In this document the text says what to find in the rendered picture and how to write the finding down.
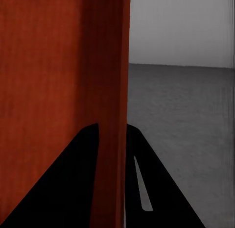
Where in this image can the storage box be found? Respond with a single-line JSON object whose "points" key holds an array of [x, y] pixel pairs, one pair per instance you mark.
{"points": [[63, 67]]}

